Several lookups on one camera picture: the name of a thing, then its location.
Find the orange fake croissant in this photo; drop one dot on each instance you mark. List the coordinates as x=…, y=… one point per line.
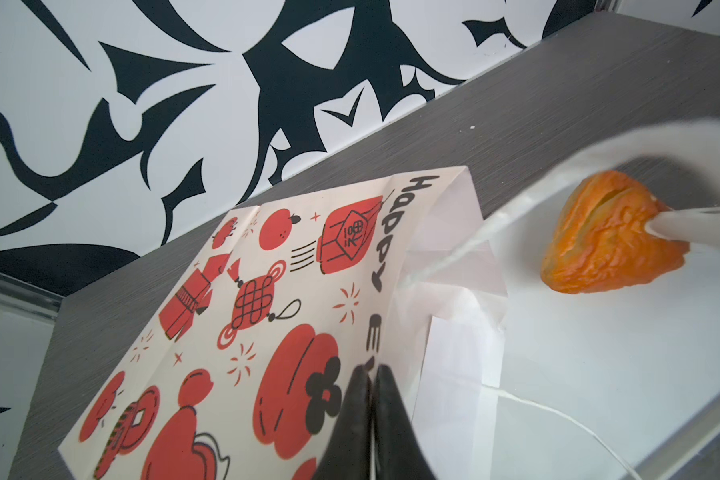
x=600, y=242

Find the red white paper bag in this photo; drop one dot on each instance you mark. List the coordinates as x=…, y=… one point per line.
x=243, y=370

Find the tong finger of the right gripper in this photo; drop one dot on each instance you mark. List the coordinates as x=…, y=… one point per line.
x=700, y=225

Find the aluminium cage frame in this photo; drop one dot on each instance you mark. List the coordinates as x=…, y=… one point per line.
x=24, y=299

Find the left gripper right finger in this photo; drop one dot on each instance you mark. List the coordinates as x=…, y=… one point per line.
x=397, y=452

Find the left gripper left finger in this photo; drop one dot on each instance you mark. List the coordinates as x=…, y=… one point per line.
x=348, y=452

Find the white plastic tray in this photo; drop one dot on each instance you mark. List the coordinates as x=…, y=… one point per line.
x=640, y=365

